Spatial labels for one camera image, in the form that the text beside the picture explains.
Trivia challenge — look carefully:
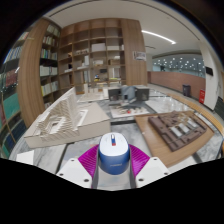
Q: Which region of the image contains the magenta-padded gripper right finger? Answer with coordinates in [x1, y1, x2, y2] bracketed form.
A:
[128, 144, 171, 189]

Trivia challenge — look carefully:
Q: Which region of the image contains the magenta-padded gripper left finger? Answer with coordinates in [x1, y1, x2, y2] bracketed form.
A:
[56, 144, 100, 190]

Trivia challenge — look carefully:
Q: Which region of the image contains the blue and white computer mouse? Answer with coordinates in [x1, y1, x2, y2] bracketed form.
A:
[98, 132, 131, 176]

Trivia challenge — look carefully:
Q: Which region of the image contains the pale printed mouse pad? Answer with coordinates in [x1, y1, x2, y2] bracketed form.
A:
[61, 135, 111, 168]

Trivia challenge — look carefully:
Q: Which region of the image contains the brown architectural model wooden base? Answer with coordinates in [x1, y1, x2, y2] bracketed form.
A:
[134, 110, 215, 168]

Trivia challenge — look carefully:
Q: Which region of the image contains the white architectural model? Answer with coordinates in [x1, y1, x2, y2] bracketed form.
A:
[23, 87, 112, 149]

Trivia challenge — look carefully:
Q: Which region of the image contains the white paper sheet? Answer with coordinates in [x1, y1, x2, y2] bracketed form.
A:
[15, 149, 35, 166]

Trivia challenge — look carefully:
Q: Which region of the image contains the grey architectural model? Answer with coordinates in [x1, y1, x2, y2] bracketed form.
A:
[107, 84, 151, 119]

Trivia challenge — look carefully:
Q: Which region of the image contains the black bin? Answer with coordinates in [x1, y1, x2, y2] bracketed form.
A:
[182, 84, 192, 98]

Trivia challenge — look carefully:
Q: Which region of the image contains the red standing sign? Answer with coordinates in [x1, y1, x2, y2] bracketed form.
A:
[198, 88, 206, 104]

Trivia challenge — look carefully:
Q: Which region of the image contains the group of small ceiling lights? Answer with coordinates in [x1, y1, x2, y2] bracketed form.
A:
[153, 56, 205, 69]

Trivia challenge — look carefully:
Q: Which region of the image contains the dark bookshelf with books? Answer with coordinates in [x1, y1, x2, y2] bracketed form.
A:
[0, 23, 61, 158]

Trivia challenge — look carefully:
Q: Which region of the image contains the poster on wooden column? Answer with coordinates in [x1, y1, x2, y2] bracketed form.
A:
[133, 50, 147, 62]

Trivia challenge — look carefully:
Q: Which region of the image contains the wooden display shelf unit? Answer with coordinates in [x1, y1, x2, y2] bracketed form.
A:
[58, 18, 148, 94]

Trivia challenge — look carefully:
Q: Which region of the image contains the long ceiling light strip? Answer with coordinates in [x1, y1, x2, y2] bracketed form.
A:
[141, 29, 177, 45]

